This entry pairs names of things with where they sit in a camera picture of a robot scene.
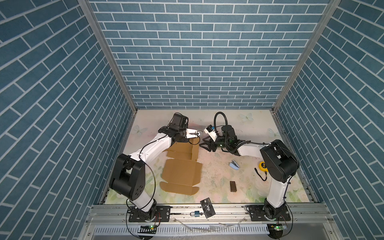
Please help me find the small blue connector on rail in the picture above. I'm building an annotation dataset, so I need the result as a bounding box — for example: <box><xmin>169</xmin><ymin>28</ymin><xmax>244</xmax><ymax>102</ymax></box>
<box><xmin>190</xmin><ymin>211</ymin><xmax>202</xmax><ymax>217</ymax></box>

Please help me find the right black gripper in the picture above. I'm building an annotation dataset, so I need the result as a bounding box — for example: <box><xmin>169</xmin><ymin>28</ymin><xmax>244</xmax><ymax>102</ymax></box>
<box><xmin>198</xmin><ymin>135</ymin><xmax>230</xmax><ymax>153</ymax></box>

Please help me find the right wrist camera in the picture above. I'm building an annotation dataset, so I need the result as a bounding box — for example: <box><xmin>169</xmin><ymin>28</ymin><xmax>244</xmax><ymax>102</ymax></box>
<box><xmin>204</xmin><ymin>125</ymin><xmax>218</xmax><ymax>142</ymax></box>

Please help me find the aluminium front rail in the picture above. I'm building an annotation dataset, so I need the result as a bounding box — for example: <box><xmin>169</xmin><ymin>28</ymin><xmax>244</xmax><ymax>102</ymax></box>
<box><xmin>86</xmin><ymin>203</ymin><xmax>334</xmax><ymax>225</ymax></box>

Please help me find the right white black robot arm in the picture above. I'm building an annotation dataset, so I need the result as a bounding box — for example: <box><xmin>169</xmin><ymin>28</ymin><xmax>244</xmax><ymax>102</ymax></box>
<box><xmin>200</xmin><ymin>125</ymin><xmax>300</xmax><ymax>210</ymax></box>

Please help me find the light blue stapler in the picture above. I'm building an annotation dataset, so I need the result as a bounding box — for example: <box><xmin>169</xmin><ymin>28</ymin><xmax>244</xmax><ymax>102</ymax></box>
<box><xmin>229</xmin><ymin>161</ymin><xmax>240</xmax><ymax>170</ymax></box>

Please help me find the yellow tape measure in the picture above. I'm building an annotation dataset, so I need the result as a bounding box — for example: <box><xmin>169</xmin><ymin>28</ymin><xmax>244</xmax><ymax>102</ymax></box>
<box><xmin>254</xmin><ymin>162</ymin><xmax>268</xmax><ymax>182</ymax></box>

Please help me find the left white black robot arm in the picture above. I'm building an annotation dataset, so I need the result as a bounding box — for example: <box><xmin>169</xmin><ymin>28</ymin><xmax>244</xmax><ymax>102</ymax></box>
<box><xmin>109</xmin><ymin>113</ymin><xmax>190</xmax><ymax>213</ymax></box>

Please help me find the brown cardboard box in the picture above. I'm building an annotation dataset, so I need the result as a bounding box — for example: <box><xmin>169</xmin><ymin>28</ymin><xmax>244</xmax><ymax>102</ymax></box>
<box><xmin>160</xmin><ymin>138</ymin><xmax>203</xmax><ymax>196</ymax></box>

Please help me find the white perforated cable duct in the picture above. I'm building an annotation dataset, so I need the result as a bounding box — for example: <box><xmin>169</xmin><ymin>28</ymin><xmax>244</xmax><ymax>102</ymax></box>
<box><xmin>94</xmin><ymin>224</ymin><xmax>270</xmax><ymax>237</ymax></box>

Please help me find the small dark brown block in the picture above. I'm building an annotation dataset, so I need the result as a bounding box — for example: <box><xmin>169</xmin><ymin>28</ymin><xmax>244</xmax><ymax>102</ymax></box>
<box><xmin>230</xmin><ymin>181</ymin><xmax>237</xmax><ymax>193</ymax></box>

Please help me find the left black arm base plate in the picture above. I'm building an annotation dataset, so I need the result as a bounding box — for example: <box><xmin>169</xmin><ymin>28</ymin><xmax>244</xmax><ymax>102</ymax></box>
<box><xmin>128</xmin><ymin>206</ymin><xmax>171</xmax><ymax>223</ymax></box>

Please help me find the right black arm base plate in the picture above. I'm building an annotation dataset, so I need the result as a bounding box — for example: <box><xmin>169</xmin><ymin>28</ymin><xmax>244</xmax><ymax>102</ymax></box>
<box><xmin>245</xmin><ymin>204</ymin><xmax>291</xmax><ymax>222</ymax></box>

